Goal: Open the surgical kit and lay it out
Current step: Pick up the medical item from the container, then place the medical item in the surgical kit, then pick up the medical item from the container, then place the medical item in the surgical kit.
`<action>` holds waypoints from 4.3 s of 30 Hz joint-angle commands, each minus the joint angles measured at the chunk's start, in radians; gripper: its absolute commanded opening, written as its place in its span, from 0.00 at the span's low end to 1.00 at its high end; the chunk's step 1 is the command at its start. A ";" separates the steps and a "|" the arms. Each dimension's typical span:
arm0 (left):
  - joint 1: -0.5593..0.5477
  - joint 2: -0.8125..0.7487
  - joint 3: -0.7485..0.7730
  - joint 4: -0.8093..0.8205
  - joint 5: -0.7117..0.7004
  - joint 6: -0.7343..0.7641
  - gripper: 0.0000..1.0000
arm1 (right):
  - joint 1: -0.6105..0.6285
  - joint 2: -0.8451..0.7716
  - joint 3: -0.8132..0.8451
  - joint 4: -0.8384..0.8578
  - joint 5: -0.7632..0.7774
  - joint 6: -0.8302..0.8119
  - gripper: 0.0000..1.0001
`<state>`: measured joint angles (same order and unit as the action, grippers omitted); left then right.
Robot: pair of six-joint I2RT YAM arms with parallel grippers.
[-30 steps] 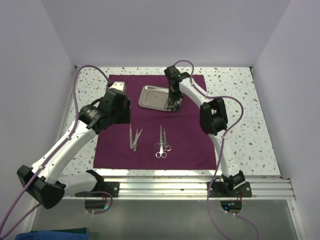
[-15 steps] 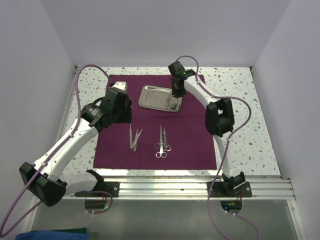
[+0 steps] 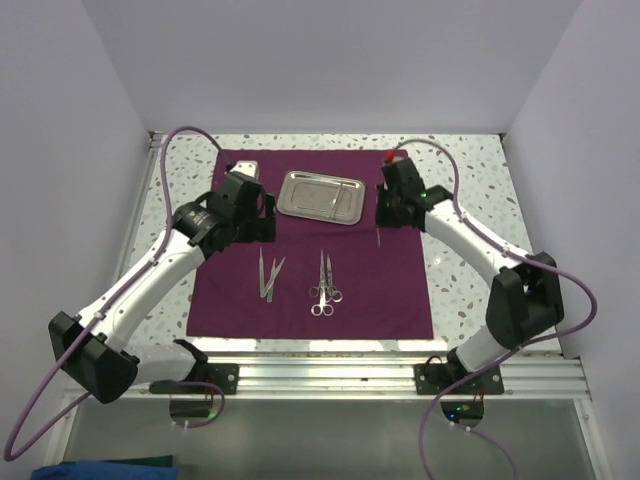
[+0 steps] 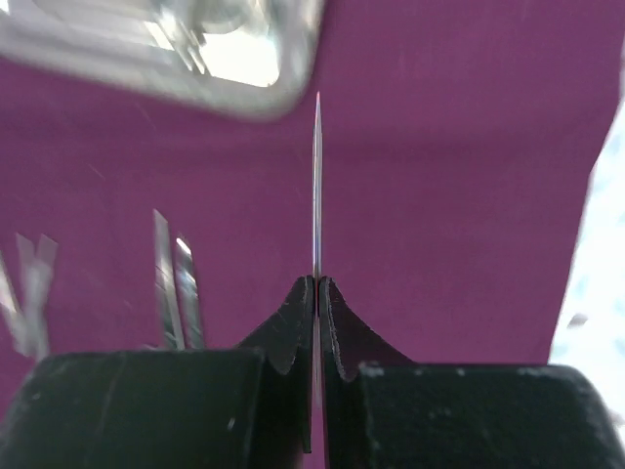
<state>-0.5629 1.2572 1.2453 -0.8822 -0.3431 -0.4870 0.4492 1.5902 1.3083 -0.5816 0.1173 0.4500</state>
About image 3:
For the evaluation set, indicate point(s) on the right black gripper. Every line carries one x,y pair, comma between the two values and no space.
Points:
382,219

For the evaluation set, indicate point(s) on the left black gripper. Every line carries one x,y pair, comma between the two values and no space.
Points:
262,228

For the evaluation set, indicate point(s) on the steel scalpel handle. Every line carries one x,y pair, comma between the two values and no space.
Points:
279,267
271,282
262,283

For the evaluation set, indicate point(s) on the steel scissors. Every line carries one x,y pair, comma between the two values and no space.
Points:
322,307
333,293

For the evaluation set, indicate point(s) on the broad steel tweezers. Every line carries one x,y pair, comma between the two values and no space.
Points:
335,201

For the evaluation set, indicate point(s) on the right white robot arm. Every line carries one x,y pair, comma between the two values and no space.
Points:
524,296

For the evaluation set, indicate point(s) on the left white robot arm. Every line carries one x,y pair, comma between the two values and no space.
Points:
93,347

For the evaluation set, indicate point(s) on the steel instrument tray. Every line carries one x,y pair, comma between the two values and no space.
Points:
309,195

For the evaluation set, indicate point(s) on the green cloth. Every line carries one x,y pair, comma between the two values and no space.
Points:
163,461

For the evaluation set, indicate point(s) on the blue cloth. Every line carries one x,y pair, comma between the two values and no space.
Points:
93,470

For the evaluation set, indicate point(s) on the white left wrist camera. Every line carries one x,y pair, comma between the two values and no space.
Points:
249,168

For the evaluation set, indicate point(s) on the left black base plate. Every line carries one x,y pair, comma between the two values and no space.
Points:
223,375

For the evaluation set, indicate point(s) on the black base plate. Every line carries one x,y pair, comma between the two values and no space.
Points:
223,375
495,382

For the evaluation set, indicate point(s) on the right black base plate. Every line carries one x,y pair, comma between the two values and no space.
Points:
495,382

